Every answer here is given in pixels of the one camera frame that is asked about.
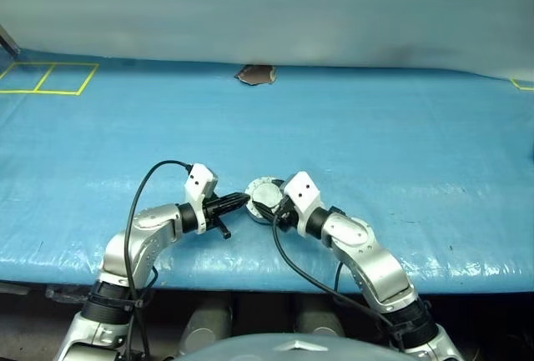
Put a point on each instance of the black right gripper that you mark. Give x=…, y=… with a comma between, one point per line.
x=287, y=219

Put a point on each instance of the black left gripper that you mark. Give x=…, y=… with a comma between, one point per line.
x=211, y=211

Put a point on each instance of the round silver metal part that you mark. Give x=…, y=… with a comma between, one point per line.
x=252, y=214

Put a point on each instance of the grey round motor lid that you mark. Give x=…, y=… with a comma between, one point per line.
x=267, y=194

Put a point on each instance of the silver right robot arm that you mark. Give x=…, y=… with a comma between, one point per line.
x=375, y=261

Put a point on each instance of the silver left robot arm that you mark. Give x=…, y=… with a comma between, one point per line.
x=137, y=244

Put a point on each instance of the grey rounded cylinder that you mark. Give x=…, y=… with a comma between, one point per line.
x=208, y=321
x=318, y=315

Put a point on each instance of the brown torn patch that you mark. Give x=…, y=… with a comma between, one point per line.
x=255, y=74

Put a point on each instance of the grey rounded robot chest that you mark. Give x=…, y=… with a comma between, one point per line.
x=275, y=348

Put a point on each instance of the blue plastic table cover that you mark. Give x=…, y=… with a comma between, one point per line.
x=375, y=127

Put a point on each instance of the white backdrop sheet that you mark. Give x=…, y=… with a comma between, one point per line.
x=250, y=2

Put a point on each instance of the yellow tape grid marking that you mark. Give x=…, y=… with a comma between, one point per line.
x=41, y=78

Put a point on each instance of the yellow tape corner marking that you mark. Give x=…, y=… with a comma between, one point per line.
x=521, y=84

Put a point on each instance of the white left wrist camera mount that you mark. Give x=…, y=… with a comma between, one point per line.
x=198, y=182

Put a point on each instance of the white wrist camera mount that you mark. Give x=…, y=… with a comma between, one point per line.
x=198, y=182
x=302, y=190

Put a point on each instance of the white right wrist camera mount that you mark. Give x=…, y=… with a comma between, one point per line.
x=302, y=190

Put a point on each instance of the dark slanted post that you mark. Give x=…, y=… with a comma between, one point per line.
x=9, y=42

